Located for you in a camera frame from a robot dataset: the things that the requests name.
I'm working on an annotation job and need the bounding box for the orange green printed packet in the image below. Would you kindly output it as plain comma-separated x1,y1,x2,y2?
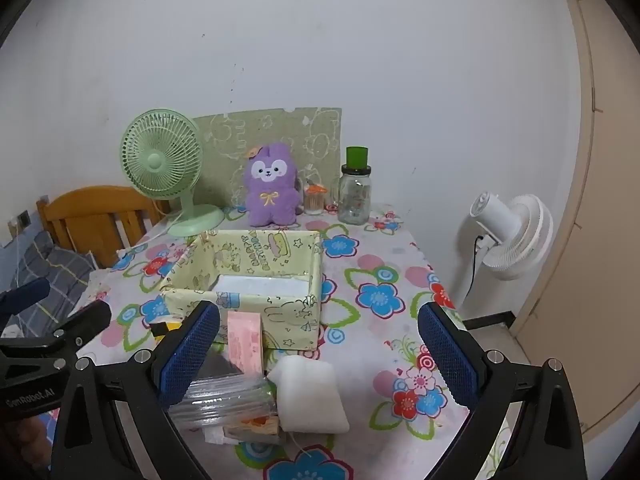
222,412,281,443

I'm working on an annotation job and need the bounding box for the pink packet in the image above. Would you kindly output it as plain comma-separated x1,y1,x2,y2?
226,311,266,376

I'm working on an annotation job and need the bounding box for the blue bed sheet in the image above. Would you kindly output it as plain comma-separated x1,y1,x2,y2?
0,220,46,291

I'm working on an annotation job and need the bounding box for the black fan cable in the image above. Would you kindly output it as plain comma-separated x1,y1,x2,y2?
462,235,490,307

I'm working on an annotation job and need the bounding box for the glass jar mug green lid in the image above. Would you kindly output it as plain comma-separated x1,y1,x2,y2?
331,146,374,225

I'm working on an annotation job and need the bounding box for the yellow-green cartoon printed box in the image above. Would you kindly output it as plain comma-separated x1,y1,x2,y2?
160,229,322,351

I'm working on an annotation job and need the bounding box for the beige door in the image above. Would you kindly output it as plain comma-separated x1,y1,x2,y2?
515,0,640,441

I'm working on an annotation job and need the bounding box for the grey plaid bedding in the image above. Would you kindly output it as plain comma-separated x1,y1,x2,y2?
0,230,96,336

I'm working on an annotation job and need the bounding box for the person's left hand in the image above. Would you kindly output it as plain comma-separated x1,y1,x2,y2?
4,409,58,480

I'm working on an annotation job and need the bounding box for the clear plastic packaging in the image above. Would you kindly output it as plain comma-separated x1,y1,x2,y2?
167,375,277,430

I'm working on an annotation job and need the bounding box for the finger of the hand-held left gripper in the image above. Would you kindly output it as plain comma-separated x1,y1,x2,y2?
0,277,51,318
47,301,112,348

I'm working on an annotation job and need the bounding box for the white plastic tissue packet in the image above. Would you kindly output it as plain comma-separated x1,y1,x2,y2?
202,425,236,446

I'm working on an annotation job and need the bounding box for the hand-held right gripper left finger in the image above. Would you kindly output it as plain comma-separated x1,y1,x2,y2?
50,301,221,480

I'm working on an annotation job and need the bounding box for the purple plush toy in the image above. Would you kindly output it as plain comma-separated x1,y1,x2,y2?
244,142,302,227

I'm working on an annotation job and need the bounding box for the floral tablecloth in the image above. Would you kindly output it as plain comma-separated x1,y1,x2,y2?
75,205,511,480

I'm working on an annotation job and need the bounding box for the white standing fan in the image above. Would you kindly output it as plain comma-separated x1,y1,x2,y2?
459,191,554,282

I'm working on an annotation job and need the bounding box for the green desk fan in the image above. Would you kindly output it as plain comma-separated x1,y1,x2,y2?
120,109,225,237

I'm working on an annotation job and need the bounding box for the white fan cable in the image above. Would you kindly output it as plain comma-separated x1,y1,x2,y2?
116,209,187,257

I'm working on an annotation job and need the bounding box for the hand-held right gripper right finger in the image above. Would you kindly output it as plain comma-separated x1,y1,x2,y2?
418,302,589,480

